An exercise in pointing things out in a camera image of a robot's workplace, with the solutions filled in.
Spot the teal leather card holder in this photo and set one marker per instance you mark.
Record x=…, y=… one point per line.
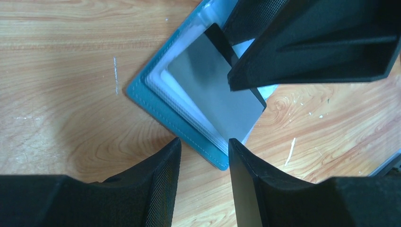
x=156, y=91

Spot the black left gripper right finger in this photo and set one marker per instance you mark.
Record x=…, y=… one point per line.
x=265, y=196

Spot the black credit card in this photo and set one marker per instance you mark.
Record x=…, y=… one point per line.
x=201, y=70

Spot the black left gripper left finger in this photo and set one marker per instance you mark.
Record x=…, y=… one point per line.
x=141, y=196

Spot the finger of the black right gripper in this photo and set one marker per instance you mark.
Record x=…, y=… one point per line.
x=249, y=19
x=323, y=41

